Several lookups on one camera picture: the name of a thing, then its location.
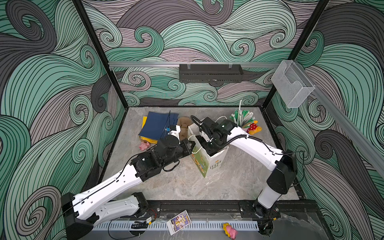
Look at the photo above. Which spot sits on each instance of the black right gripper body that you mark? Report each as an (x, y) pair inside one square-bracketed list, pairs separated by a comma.
[(212, 145)]

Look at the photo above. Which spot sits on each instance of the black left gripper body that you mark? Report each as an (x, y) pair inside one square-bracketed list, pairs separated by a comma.
[(182, 149)]

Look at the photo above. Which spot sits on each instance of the white paper takeout bag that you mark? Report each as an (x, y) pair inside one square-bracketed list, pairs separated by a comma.
[(207, 156)]

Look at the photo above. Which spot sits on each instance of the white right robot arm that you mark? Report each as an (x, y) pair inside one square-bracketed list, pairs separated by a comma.
[(282, 165)]

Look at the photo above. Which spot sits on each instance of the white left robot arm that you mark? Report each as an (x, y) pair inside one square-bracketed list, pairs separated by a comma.
[(83, 211)]

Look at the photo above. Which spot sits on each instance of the brown cup sleeve pile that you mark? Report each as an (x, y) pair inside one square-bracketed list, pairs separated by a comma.
[(184, 123)]

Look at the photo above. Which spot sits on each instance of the wrapped straws bundle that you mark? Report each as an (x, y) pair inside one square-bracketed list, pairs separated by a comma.
[(241, 117)]

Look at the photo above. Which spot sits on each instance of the navy blue napkin stack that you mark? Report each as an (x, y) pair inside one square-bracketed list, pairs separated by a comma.
[(165, 120)]

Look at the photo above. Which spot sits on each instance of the pink squishy toy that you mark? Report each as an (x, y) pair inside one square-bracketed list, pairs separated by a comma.
[(144, 146)]

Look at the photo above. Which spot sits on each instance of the red yellow plush toy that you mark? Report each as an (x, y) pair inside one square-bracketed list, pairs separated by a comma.
[(254, 128)]

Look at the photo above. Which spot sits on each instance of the colourful picture card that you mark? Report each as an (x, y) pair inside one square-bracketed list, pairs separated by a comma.
[(179, 222)]

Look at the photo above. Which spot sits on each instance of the pink yellow toy figure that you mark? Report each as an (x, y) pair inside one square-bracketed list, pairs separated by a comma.
[(230, 231)]

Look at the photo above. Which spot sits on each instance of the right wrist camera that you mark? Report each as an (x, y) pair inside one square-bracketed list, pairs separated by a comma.
[(206, 129)]

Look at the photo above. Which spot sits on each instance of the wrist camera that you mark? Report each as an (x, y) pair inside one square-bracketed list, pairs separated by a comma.
[(206, 129), (174, 130)]

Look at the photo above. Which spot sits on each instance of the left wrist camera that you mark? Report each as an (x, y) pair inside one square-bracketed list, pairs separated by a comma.
[(174, 130)]

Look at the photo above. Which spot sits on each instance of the black wall shelf tray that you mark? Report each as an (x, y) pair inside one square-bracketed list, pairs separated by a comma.
[(210, 74)]

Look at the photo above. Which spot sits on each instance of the aluminium wall rail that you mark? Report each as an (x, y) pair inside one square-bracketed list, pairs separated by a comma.
[(153, 64)]

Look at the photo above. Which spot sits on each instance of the clear acrylic wall holder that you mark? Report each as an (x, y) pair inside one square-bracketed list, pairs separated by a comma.
[(292, 83)]

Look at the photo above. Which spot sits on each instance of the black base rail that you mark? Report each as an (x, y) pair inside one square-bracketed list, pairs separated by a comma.
[(242, 208)]

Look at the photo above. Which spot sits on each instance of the black corner frame post left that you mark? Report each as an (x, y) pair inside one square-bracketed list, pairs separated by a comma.
[(95, 41)]

